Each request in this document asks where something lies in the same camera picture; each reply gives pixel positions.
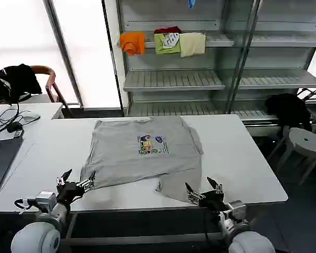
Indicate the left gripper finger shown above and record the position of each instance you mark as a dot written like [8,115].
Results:
[63,179]
[88,184]

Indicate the grey printed T-shirt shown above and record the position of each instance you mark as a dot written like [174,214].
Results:
[121,153]

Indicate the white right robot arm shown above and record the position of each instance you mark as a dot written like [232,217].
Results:
[250,239]

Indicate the white round stool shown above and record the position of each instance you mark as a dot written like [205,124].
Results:
[304,141]

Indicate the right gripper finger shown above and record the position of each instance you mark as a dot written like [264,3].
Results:
[195,198]
[218,188]

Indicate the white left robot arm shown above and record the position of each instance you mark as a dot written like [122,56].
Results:
[34,237]

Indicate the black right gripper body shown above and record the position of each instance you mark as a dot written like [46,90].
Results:
[214,200]

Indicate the black power adapter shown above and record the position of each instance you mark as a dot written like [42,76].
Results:
[13,127]

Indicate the grey laptop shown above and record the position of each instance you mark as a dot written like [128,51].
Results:
[1,160]

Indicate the grey metal shelf rack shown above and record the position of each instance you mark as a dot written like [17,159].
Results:
[179,79]

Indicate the wooden chair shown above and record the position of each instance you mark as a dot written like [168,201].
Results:
[51,76]

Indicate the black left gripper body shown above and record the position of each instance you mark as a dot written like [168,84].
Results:
[69,191]

